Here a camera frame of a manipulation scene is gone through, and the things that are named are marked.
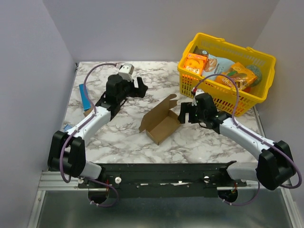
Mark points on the green round sponge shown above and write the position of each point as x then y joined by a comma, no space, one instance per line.
256,70

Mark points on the dark snack packet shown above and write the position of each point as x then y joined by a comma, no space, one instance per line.
200,51

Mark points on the orange gummy candy bag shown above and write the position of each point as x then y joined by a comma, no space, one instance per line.
238,73

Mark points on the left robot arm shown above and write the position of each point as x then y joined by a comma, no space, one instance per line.
68,149

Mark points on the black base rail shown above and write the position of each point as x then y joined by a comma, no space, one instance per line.
208,180

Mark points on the small blue box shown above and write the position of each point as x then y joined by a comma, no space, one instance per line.
67,127

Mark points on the long blue box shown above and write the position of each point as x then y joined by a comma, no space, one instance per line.
83,93

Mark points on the orange snack box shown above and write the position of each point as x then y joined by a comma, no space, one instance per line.
195,63

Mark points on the aluminium frame rail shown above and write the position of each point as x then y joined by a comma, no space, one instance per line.
52,181

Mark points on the yellow plastic basket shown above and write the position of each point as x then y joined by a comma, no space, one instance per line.
221,55

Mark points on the brown cardboard box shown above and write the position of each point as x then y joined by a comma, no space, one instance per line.
161,122
87,112

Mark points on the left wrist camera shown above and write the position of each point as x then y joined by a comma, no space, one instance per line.
126,71

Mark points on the folded brown cardboard box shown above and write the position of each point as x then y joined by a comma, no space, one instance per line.
87,112

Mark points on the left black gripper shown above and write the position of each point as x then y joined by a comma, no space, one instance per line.
139,92

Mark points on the light blue chips bag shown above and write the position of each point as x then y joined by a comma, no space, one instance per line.
216,65

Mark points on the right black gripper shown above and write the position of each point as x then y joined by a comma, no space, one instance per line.
189,112

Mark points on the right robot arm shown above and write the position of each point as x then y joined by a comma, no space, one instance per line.
275,164

